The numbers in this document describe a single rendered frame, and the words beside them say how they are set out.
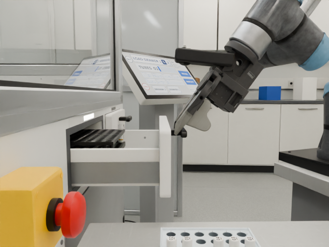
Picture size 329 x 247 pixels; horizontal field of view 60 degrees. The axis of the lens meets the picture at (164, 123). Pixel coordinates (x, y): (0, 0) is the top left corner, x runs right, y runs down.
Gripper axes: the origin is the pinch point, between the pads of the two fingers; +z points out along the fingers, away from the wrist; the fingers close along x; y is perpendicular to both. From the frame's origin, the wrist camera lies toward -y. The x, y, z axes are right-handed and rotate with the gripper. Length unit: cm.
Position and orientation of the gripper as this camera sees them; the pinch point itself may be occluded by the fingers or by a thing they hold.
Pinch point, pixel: (175, 126)
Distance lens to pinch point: 58.4
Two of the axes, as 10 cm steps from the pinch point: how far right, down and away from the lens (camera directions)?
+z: -5.8, 8.1, 0.7
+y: 8.1, 5.8, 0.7
